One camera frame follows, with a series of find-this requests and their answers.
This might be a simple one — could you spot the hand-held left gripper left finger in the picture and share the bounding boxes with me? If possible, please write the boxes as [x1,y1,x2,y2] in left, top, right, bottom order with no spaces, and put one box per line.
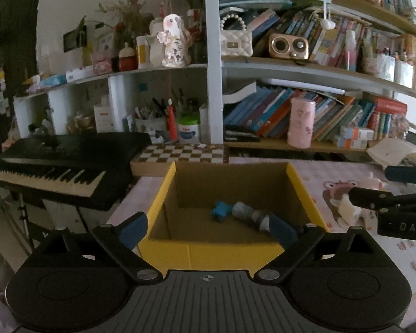
[31,211,162,284]

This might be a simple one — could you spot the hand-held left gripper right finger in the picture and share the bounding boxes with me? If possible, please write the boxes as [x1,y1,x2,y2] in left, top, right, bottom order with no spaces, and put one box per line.
[254,214,389,283]

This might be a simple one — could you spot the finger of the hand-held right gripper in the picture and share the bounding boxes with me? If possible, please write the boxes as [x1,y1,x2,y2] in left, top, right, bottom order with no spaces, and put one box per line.
[384,164,416,185]
[347,186,416,216]

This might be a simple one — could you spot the yellow cardboard box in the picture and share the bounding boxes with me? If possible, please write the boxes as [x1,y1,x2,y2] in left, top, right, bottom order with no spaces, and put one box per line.
[138,161,329,276]

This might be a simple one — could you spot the grey cylindrical roll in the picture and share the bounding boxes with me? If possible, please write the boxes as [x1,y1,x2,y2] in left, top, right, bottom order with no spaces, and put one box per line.
[230,202,274,233]

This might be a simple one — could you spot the small blue toy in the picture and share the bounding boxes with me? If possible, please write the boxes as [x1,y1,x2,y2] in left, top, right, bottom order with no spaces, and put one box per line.
[211,201,234,223]

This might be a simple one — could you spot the pile of papers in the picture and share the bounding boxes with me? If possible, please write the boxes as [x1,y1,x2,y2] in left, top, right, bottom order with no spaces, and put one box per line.
[367,138,416,168]

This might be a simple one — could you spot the small orange and white box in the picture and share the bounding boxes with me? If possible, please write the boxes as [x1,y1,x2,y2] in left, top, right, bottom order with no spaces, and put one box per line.
[333,135,370,150]
[340,125,375,141]

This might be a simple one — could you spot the checkerboard box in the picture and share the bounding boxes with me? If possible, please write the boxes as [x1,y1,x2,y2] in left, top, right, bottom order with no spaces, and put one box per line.
[130,143,229,177]

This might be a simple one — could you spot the pink tumbler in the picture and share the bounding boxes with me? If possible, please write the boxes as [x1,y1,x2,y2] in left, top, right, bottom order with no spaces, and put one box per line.
[287,97,316,148]

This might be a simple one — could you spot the black electronic keyboard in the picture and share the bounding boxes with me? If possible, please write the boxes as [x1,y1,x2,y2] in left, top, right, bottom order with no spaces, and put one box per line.
[0,132,152,212]

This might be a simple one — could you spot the white storage bin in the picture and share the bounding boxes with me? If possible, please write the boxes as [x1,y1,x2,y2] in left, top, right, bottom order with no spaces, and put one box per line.
[364,54,396,81]
[394,57,415,88]

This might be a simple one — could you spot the white pen holder with pens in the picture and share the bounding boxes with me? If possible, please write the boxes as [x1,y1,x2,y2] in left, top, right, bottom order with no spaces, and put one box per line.
[135,97,169,143]

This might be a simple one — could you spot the keyboard stand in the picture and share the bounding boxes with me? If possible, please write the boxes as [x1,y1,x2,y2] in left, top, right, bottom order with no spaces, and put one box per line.
[7,187,91,250]

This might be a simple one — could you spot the red bottle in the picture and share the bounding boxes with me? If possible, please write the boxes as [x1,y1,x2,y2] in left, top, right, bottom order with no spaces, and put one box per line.
[167,99,179,142]

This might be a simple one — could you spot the white jar with green lid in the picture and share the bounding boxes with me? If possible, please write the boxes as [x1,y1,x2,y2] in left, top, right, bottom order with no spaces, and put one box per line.
[177,114,201,145]

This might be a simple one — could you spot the white box with red label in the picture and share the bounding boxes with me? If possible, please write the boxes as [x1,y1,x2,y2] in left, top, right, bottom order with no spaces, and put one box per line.
[93,104,115,133]

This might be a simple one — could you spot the row of books under radio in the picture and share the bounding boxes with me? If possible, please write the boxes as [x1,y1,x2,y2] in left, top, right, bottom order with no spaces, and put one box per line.
[224,85,408,143]

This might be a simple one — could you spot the small white flat box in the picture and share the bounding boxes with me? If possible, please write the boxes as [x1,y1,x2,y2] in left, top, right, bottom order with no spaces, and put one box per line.
[66,66,94,83]

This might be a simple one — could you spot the pink gift box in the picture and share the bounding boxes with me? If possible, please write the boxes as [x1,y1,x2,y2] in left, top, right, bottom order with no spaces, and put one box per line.
[93,54,113,75]

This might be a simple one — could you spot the blue tissue packet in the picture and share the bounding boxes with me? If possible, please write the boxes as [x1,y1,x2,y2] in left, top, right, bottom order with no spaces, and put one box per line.
[38,74,69,88]

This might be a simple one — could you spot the rose gold retro radio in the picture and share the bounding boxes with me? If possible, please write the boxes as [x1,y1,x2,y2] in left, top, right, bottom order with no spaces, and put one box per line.
[268,33,310,62]

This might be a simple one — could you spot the white and wood bookshelf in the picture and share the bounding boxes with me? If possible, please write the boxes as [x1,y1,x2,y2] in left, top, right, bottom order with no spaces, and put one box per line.
[12,0,416,158]

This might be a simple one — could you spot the red jar with white lid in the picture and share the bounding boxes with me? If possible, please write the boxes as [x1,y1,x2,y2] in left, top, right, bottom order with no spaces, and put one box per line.
[118,42,138,71]

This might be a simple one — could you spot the yellow and white carton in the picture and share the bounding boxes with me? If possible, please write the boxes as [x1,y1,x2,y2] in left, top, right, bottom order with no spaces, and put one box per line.
[136,35,152,69]

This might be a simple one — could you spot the row of books beside radio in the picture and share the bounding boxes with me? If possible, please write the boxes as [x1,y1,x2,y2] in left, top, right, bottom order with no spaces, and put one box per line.
[222,5,370,68]

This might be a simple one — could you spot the white and pink doll figurine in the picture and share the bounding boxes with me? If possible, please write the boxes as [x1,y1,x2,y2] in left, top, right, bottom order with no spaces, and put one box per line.
[158,13,192,69]

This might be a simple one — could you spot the white quilted purse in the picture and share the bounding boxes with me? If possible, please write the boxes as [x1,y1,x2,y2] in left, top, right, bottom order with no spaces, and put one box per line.
[220,14,254,58]

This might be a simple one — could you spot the dried flower bouquet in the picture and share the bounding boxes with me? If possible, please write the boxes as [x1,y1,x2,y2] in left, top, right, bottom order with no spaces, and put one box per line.
[97,0,154,44]

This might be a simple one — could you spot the black wall frame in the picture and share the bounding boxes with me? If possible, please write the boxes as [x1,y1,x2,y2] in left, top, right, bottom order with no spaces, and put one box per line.
[63,29,87,54]

